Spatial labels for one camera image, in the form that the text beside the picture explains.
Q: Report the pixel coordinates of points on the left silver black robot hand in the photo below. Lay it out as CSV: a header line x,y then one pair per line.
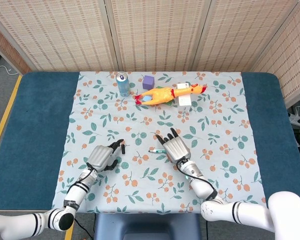
x,y
100,157

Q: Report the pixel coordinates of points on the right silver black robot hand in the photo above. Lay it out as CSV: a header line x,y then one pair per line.
x,y
176,148

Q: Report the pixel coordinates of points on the white green marker body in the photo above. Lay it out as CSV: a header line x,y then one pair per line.
x,y
158,150

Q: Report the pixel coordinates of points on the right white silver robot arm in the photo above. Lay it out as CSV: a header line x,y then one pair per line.
x,y
240,212

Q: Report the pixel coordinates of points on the floral printed tablecloth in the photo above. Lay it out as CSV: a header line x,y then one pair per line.
x,y
145,117

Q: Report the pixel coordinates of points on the yellow rubber chicken toy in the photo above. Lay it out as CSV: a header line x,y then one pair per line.
x,y
162,95

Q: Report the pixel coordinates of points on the light blue block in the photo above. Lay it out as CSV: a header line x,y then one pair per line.
x,y
146,99

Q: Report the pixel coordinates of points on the purple cube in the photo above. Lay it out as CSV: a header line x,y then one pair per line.
x,y
148,82

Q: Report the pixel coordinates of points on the light blue drink can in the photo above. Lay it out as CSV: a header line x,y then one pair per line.
x,y
123,86

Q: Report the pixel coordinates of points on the woven bamboo folding screen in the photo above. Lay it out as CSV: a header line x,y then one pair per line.
x,y
155,32

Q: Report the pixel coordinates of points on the white equipment stand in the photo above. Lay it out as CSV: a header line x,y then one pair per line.
x,y
298,117

